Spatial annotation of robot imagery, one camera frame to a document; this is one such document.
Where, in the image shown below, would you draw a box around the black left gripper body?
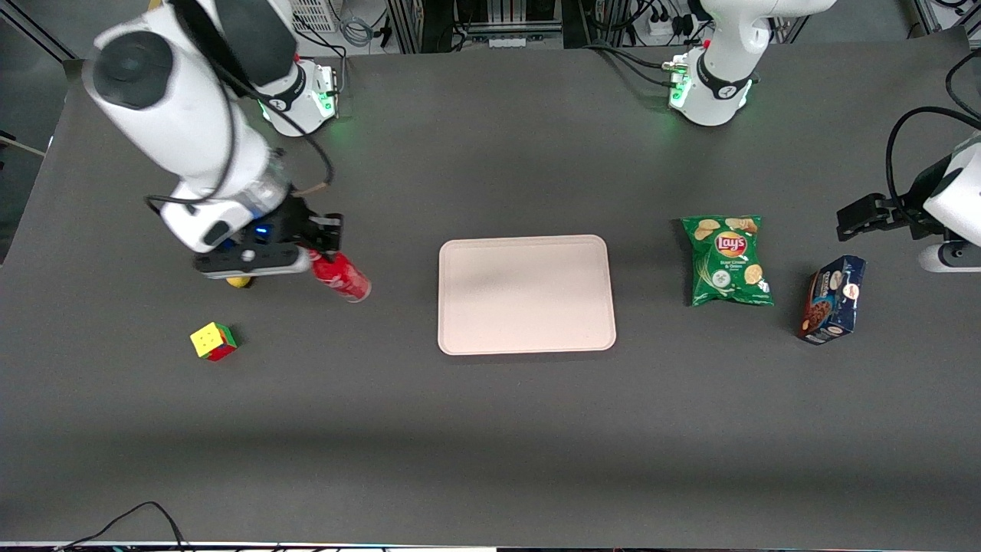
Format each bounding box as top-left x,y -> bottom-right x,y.
874,195 -> 933,240

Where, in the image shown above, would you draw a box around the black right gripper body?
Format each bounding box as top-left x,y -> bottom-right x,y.
230,198 -> 315,251

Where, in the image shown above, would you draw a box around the red soda can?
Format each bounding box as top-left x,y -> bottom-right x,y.
310,249 -> 372,304

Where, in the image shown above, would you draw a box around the beige plastic tray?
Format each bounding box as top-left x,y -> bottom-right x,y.
438,235 -> 618,356

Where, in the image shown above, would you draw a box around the blue chocolate cookie box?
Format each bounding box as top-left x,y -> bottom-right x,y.
796,255 -> 868,345

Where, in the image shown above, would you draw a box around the green Lays chips bag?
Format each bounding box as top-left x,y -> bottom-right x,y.
681,215 -> 775,307

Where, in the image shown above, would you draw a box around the colourful puzzle cube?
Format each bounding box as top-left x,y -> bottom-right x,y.
190,322 -> 238,362

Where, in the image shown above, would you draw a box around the white perforated basket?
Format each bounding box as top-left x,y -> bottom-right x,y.
291,0 -> 340,33

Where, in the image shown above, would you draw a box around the metal equipment rack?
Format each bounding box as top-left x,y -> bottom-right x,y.
387,0 -> 566,53

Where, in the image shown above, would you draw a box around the white power strip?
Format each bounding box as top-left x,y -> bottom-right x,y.
646,11 -> 695,41

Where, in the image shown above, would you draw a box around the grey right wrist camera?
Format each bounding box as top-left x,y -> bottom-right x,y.
194,247 -> 312,278

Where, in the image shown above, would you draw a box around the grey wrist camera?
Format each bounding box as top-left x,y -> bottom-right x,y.
919,241 -> 981,274
194,247 -> 312,278

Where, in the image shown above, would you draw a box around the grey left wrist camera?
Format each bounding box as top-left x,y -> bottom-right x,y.
919,241 -> 981,274

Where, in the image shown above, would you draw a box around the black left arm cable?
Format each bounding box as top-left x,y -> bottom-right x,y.
886,49 -> 981,223

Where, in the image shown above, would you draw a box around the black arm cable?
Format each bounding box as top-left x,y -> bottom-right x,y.
146,0 -> 335,206
886,49 -> 981,223

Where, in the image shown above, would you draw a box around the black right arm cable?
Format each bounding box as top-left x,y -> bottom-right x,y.
146,0 -> 335,206

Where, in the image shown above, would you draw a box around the grey coiled cable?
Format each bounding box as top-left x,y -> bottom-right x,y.
340,14 -> 375,48

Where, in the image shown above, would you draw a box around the black cables at arm base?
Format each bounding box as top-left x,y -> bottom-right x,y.
581,40 -> 691,87

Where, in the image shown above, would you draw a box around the black cable on floor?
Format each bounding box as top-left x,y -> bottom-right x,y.
52,501 -> 189,552

